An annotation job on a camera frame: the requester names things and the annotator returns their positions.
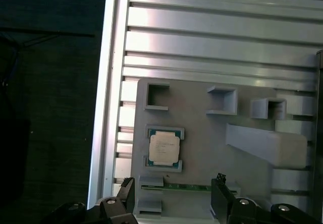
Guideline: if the black PC case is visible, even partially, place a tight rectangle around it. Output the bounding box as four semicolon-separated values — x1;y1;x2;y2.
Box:
312;49;323;224

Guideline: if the green RAM stick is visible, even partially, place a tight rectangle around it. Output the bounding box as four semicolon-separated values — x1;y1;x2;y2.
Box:
140;182;239;192

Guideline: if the grey parts rack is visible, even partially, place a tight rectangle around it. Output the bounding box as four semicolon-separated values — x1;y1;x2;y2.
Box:
135;77;316;224

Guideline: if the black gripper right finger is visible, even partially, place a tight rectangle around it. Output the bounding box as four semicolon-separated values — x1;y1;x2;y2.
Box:
210;172;320;224

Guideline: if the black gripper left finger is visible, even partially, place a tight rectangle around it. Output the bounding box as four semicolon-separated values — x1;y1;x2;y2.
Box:
40;176;138;224

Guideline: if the silver CPU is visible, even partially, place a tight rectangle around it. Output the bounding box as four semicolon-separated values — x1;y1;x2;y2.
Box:
147;129;183;168

